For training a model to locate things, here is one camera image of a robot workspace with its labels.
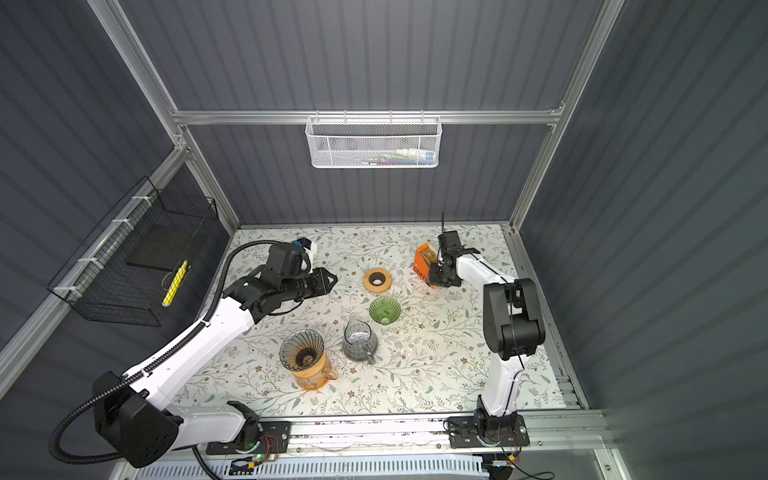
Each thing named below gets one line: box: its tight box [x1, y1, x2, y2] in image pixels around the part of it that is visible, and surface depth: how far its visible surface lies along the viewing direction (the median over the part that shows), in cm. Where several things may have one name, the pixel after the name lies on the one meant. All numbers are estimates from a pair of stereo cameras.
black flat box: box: [126, 223, 208, 271], surface depth 79 cm
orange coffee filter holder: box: [413, 243, 438, 282], surface depth 101 cm
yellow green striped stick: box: [162, 260, 188, 307], surface depth 71 cm
